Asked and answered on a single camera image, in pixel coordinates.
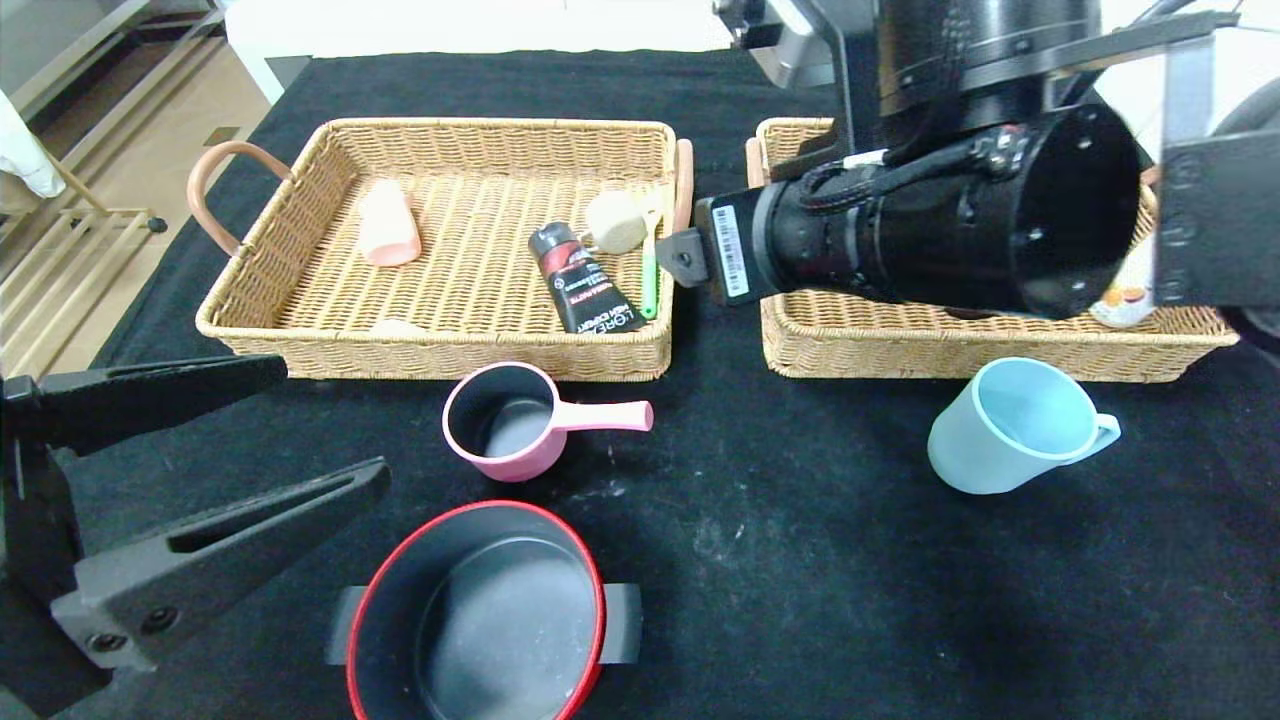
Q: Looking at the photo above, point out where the red rimmed black pot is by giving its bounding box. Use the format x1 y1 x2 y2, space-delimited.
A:
322 500 643 720

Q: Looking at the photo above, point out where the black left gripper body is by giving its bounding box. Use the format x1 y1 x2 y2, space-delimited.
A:
0 374 112 695

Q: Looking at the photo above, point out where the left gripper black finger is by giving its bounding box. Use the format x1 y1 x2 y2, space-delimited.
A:
35 354 288 457
50 456 382 673

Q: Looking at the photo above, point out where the white yogurt bottle blue cap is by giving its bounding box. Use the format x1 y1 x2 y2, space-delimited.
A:
1090 240 1161 329

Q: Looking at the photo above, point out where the rectangular wicker basket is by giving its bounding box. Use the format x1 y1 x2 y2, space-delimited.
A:
744 118 1241 381
188 118 696 384

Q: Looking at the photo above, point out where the white hanging cloth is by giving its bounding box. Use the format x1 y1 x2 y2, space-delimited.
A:
0 90 69 201

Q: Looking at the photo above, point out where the wooden wheeled rack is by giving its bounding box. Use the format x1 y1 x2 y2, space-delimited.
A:
0 150 169 386

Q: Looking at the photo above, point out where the grey metal shelf frame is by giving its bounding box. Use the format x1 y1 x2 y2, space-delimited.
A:
0 0 233 176

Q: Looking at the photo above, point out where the small beige cup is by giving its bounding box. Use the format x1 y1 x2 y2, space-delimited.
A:
583 190 649 254

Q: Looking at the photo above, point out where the pink saucepan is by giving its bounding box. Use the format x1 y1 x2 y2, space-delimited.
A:
442 362 655 484

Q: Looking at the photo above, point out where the green handled yellow brush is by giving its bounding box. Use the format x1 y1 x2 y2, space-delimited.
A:
640 205 665 321

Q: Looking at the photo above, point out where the black cosmetic tube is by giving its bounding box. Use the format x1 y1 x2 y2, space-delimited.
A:
528 222 646 335

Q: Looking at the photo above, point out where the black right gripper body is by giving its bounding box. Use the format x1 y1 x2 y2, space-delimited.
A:
693 162 866 306

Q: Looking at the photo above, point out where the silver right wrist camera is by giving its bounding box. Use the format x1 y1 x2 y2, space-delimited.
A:
715 0 851 91

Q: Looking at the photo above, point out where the small pink bottle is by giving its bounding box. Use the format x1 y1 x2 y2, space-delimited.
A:
358 180 423 268

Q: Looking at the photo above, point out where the light blue mug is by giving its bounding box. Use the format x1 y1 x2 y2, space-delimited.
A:
926 358 1121 496

